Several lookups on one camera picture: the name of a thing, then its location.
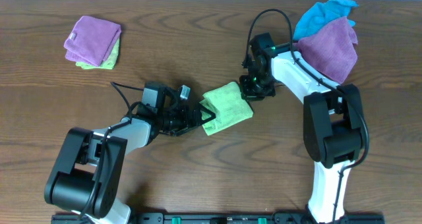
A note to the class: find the folded green cloth under purple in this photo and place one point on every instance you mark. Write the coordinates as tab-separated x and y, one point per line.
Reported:
108	64

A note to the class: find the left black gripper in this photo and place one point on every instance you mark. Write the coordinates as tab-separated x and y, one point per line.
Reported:
192	117

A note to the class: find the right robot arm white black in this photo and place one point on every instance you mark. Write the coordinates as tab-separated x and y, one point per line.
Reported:
334	129

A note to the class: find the crumpled blue cloth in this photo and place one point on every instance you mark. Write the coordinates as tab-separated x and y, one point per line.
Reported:
320	14

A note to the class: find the green microfiber cloth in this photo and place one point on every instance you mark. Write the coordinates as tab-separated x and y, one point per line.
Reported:
228	105

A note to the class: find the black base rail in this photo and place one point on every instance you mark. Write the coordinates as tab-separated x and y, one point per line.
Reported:
277	218

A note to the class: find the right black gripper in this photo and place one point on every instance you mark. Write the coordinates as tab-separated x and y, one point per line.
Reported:
248	95

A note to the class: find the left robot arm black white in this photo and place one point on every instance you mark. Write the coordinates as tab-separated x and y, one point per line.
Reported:
85	176

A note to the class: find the crumpled purple cloth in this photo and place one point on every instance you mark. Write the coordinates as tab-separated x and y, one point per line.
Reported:
331	51

